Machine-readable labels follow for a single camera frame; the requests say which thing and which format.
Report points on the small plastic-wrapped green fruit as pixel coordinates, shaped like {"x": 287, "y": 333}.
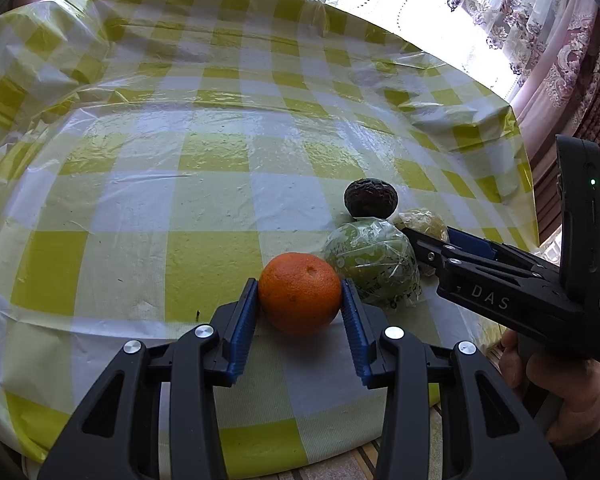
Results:
{"x": 375, "y": 255}

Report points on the small olive fruit half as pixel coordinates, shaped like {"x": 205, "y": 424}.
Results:
{"x": 422, "y": 220}

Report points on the pink lace curtain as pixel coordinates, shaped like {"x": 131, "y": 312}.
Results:
{"x": 555, "y": 60}

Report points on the orange mandarin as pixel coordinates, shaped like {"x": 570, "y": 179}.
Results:
{"x": 300, "y": 292}

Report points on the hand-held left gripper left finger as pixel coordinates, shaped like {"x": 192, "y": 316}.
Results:
{"x": 242, "y": 332}

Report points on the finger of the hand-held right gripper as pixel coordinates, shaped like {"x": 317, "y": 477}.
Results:
{"x": 430, "y": 252}
{"x": 472, "y": 245}

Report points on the person's right hand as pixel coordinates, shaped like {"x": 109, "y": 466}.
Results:
{"x": 570, "y": 395}

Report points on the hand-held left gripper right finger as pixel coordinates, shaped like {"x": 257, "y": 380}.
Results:
{"x": 354, "y": 332}

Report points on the dark wrinkled round fruit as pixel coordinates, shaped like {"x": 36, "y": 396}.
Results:
{"x": 370, "y": 197}

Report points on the yellow white checked plastic tablecloth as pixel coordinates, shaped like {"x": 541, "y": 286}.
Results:
{"x": 130, "y": 210}

